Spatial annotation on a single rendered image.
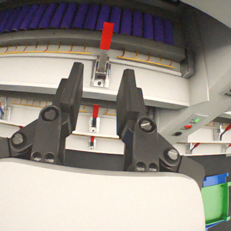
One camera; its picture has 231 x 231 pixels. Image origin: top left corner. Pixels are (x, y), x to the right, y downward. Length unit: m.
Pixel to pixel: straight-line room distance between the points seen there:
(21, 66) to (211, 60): 0.30
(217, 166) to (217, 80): 0.82
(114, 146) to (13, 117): 0.38
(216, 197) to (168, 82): 0.70
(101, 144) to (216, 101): 0.44
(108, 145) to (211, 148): 0.53
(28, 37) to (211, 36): 0.29
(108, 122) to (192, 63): 0.25
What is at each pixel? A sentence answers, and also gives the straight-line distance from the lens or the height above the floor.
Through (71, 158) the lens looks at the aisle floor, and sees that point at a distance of 0.68.
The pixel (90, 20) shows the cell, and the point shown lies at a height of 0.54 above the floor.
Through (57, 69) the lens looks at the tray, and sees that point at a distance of 0.24.
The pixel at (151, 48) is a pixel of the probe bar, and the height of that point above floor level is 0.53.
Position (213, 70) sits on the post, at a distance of 0.24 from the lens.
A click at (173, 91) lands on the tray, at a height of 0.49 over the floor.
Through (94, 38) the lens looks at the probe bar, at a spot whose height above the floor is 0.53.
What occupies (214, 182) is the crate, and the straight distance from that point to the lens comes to 0.97.
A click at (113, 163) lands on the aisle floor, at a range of 0.68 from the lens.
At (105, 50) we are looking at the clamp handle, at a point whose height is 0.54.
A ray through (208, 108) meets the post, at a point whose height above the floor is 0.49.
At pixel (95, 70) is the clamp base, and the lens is 0.21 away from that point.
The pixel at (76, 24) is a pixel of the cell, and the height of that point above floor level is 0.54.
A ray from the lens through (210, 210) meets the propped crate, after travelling 0.84.
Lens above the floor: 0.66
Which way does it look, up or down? 61 degrees down
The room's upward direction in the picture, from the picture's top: 21 degrees clockwise
